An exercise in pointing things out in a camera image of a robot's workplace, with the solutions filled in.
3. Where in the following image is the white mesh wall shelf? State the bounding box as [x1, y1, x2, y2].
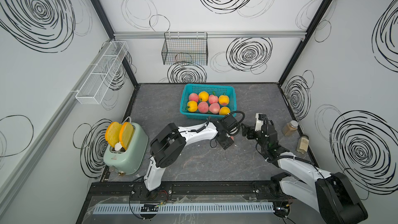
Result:
[76, 40, 129, 105]

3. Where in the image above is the yellow red peach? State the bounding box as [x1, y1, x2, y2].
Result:
[218, 95, 230, 106]

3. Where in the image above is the teal plastic basket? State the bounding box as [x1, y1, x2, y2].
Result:
[179, 84, 237, 120]

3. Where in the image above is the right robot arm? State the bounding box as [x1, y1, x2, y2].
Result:
[241, 114, 368, 224]

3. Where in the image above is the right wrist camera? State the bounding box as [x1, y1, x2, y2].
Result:
[255, 113, 267, 131]

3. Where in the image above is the white slotted cable duct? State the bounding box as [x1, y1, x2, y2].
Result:
[92, 202, 275, 215]

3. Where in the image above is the pink peach bottom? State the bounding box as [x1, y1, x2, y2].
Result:
[208, 103, 220, 115]

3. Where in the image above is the beige spice jar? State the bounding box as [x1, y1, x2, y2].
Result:
[296, 135, 309, 154]

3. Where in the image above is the yellow toast slice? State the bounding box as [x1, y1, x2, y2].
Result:
[119, 122, 135, 150]
[105, 122, 122, 148]

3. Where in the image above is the black wire wall basket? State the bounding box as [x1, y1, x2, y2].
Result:
[161, 32, 208, 66]

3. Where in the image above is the mint green toaster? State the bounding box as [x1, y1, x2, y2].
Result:
[103, 122, 148, 175]

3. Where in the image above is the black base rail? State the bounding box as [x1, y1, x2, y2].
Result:
[86, 180, 297, 202]

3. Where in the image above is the left yellow toast slice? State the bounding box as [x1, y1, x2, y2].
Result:
[105, 122, 122, 148]

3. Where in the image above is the right yellow toast slice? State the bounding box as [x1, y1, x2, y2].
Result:
[119, 122, 135, 150]

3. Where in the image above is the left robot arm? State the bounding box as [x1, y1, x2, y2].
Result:
[144, 111, 245, 192]

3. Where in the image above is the brown spice jar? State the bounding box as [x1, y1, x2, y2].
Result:
[282, 120, 299, 136]

